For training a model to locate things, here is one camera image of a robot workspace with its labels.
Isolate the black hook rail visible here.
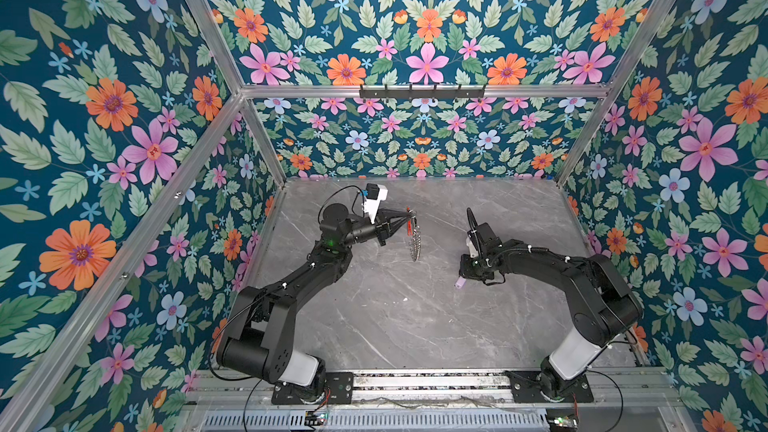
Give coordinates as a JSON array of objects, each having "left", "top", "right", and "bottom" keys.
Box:
[{"left": 358, "top": 84, "right": 486, "bottom": 100}]

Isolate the aluminium post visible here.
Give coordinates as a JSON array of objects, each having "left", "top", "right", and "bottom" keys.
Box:
[
  {"left": 555, "top": 0, "right": 677, "bottom": 190},
  {"left": 185, "top": 0, "right": 286, "bottom": 191}
]

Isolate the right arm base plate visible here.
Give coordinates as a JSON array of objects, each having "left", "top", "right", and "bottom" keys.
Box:
[{"left": 503, "top": 370, "right": 594, "bottom": 404}]

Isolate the aluminium beam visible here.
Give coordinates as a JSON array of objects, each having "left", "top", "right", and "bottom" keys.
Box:
[
  {"left": 1, "top": 92, "right": 244, "bottom": 431},
  {"left": 240, "top": 84, "right": 609, "bottom": 100}
]

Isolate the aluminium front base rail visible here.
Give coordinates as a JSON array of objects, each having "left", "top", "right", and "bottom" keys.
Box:
[{"left": 178, "top": 367, "right": 693, "bottom": 431}]

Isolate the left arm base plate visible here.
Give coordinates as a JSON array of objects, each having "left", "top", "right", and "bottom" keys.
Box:
[{"left": 271, "top": 372, "right": 355, "bottom": 406}]

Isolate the aluminium left top beam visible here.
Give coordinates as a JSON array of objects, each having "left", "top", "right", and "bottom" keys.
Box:
[{"left": 1, "top": 92, "right": 244, "bottom": 431}]

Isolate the aluminium back left post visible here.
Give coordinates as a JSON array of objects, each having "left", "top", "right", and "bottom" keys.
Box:
[{"left": 185, "top": 0, "right": 286, "bottom": 191}]

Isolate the white perforated cable duct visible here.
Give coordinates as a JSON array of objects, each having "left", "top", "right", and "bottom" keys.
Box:
[{"left": 200, "top": 409, "right": 550, "bottom": 431}]

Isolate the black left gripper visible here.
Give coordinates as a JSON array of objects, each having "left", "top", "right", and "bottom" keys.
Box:
[{"left": 339, "top": 208, "right": 410, "bottom": 250}]

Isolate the aluminium back top beam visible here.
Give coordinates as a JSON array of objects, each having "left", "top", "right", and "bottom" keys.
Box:
[{"left": 240, "top": 84, "right": 609, "bottom": 100}]

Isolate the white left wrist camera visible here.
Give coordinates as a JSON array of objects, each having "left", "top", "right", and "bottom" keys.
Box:
[{"left": 363, "top": 183, "right": 388, "bottom": 223}]

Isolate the aluminium back right post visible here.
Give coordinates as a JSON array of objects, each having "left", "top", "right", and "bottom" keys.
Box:
[{"left": 555, "top": 0, "right": 677, "bottom": 190}]

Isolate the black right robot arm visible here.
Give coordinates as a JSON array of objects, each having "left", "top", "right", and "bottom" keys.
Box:
[{"left": 459, "top": 209, "right": 643, "bottom": 401}]

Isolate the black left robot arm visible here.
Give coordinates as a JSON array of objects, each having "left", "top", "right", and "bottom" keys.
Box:
[{"left": 214, "top": 203, "right": 416, "bottom": 390}]

